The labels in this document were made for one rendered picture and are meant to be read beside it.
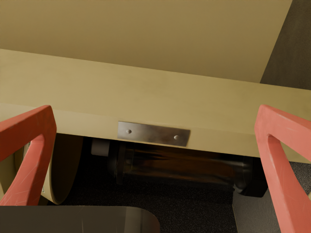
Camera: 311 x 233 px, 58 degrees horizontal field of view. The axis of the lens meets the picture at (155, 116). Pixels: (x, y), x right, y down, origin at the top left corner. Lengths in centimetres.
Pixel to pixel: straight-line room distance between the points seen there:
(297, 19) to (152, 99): 41
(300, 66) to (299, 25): 8
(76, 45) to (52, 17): 8
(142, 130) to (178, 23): 44
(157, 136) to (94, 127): 6
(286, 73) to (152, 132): 40
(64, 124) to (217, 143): 15
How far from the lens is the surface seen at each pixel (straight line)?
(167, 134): 28
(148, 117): 27
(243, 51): 72
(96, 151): 44
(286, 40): 66
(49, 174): 38
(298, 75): 58
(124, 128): 28
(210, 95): 33
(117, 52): 71
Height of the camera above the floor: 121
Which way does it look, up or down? 2 degrees down
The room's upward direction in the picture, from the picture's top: 83 degrees counter-clockwise
